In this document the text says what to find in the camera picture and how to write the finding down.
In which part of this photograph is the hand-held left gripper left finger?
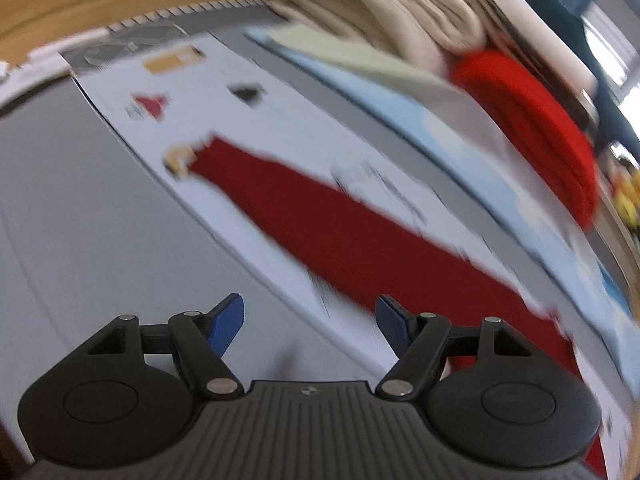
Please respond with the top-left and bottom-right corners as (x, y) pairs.
(75, 293), (246, 402)

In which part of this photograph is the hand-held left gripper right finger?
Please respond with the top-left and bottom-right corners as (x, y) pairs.
(374, 294), (546, 402)

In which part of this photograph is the dark red knit garment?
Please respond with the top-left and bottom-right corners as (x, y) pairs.
(191, 131), (609, 477)

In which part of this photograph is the grey padded mat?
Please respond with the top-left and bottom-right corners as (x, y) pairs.
(0, 77), (381, 466)

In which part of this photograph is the light blue cloth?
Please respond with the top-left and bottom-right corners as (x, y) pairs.
(244, 25), (640, 361)

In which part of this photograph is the printed white cloth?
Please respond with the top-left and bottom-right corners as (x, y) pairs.
(59, 30), (640, 480)

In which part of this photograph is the bright red folded cloth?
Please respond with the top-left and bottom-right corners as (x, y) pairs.
(449, 49), (602, 232)

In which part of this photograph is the yellow and red toy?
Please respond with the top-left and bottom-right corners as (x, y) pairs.
(606, 141), (640, 242)

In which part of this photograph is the beige folded cloth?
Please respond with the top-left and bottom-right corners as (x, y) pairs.
(269, 0), (489, 69)

